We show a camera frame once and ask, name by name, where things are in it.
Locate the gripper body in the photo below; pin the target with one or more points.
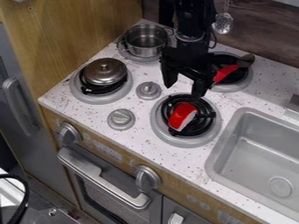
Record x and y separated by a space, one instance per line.
188 55

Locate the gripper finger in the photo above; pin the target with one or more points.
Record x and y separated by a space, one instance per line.
169 76
200 88

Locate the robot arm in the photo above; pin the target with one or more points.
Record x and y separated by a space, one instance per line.
192 14

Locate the red and white toy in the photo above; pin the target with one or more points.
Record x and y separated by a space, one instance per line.
181 116

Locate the toy stove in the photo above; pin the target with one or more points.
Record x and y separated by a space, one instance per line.
183 128

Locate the silver pot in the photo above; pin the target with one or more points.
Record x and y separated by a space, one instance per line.
145 39

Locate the clear plastic utensil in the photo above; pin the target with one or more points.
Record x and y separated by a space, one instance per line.
223 22

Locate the silver lid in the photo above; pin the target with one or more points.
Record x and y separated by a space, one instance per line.
104 71

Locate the toy sink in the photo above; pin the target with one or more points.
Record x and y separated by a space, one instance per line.
257 157

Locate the grey toy fridge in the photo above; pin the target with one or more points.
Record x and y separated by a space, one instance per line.
21 122

